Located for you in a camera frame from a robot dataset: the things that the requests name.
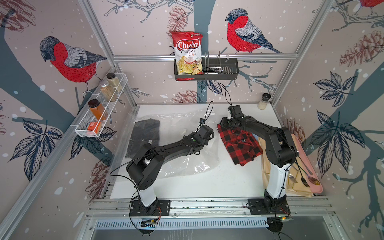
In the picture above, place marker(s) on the orange sauce jar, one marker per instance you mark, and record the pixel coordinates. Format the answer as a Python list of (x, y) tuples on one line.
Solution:
[(98, 109)]

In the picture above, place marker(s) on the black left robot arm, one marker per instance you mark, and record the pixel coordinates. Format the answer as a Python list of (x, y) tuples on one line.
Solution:
[(145, 166)]

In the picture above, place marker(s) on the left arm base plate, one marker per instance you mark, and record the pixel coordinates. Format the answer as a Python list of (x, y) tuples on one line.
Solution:
[(158, 208)]

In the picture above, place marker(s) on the red black plaid shirt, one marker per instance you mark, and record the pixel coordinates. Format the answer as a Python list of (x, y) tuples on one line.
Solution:
[(241, 145)]

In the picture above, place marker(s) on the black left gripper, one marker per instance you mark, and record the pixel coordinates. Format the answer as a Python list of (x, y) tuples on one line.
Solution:
[(206, 143)]

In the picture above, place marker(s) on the spice jar black lid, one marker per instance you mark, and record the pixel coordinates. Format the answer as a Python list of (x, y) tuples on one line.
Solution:
[(114, 81)]

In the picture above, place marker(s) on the gold spoon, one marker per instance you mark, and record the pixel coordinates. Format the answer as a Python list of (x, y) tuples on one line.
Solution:
[(309, 176)]

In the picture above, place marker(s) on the clear acrylic wall shelf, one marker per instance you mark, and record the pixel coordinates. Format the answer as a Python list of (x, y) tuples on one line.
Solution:
[(81, 128)]

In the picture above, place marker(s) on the beige folded cloth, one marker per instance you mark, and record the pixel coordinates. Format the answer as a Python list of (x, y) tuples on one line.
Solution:
[(297, 188)]

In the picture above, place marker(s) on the pepper grinder black cap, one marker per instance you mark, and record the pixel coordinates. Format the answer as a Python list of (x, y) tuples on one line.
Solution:
[(264, 101)]

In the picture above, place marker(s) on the small orange box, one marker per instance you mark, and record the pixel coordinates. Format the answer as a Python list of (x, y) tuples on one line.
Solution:
[(95, 127)]

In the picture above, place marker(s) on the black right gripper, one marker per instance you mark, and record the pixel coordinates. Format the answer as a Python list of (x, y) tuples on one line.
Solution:
[(222, 122)]

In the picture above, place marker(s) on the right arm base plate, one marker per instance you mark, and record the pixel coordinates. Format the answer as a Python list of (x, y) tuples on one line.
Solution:
[(261, 206)]

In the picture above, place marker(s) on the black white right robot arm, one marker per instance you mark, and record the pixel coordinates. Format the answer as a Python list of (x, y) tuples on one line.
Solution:
[(280, 150)]

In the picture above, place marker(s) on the red Chuba cassava chips bag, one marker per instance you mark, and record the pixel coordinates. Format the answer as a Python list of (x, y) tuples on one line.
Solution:
[(188, 52)]

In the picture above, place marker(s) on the black wire wall basket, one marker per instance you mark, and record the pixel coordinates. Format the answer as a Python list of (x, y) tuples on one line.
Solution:
[(211, 69)]

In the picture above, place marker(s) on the pink tray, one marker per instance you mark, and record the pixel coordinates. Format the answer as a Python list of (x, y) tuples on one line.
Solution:
[(304, 160)]

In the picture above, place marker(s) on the grey pinstriped shirt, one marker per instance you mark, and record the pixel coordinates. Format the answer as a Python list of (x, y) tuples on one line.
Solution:
[(145, 131)]

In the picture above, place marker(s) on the black fork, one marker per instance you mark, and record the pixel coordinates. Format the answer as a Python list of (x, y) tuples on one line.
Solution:
[(302, 177)]

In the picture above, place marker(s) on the aluminium mounting rail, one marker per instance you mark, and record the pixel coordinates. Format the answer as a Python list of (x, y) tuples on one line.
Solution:
[(209, 208)]

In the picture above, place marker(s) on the clear plastic vacuum bag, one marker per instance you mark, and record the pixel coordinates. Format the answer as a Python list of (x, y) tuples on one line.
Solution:
[(173, 126)]

